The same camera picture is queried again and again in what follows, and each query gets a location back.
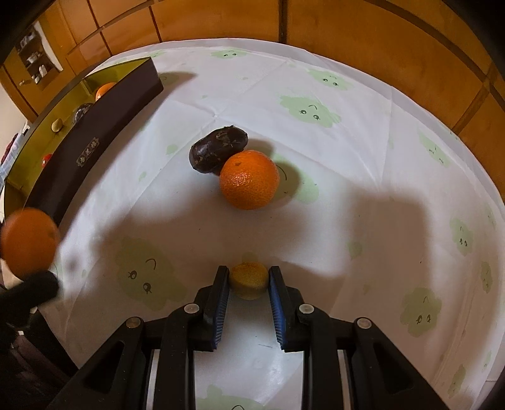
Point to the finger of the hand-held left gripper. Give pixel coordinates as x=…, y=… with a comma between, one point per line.
x=39, y=287

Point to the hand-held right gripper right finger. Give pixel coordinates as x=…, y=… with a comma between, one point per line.
x=276, y=307

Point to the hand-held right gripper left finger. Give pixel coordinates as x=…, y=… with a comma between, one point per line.
x=221, y=307

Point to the small yellow citrus fruit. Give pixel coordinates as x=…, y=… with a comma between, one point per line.
x=248, y=280

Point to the orange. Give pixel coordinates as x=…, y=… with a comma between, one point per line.
x=29, y=242
x=103, y=90
x=249, y=179

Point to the gold tin box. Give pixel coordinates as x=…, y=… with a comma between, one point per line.
x=79, y=157

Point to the small pale round fruit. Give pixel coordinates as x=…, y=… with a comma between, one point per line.
x=56, y=125

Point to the dark purple passion fruit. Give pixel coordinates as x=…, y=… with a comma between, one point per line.
x=215, y=151
x=82, y=111

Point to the small red tomato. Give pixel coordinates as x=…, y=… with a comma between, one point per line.
x=46, y=160

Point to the red and blue cloth pile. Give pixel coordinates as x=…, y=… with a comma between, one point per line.
x=10, y=149

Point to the white green-printed tablecloth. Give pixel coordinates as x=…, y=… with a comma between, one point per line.
x=355, y=157

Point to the wooden door with shelf niche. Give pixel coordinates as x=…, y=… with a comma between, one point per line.
x=10, y=79

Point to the wooden wardrobe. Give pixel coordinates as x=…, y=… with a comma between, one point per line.
x=355, y=39

